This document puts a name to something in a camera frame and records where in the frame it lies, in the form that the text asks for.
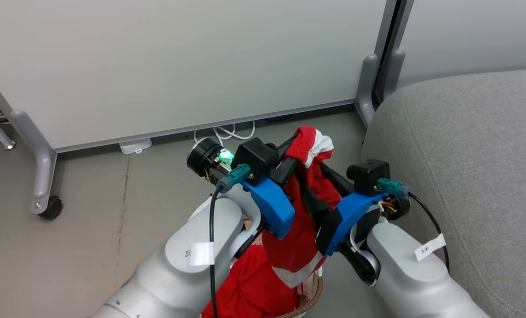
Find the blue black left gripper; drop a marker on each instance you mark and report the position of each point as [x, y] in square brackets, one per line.
[272, 207]

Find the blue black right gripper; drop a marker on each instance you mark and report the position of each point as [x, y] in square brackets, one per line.
[347, 210]

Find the red white garment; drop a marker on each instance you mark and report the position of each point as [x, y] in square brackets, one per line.
[298, 238]

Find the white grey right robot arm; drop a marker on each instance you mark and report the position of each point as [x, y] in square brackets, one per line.
[404, 282]

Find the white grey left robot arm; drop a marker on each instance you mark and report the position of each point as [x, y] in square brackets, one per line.
[179, 274]

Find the cream laundry basket brown rim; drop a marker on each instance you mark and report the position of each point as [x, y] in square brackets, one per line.
[313, 293]

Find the grey partition leg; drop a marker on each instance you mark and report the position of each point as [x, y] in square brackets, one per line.
[366, 88]
[395, 70]
[42, 168]

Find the wide white partition panel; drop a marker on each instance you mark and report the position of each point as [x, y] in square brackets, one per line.
[179, 66]

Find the grey fabric sofa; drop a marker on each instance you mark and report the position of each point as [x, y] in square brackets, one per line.
[466, 176]

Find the white power adapter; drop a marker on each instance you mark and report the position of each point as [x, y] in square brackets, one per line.
[135, 145]

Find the narrow white partition panel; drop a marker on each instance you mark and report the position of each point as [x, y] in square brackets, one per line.
[475, 35]

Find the black caster wheel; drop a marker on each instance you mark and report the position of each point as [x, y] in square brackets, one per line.
[53, 210]

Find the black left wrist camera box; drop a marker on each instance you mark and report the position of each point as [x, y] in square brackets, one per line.
[254, 159]

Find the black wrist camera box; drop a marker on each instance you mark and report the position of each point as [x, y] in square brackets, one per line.
[254, 159]
[366, 174]

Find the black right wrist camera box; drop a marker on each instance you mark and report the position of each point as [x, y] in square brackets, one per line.
[366, 174]

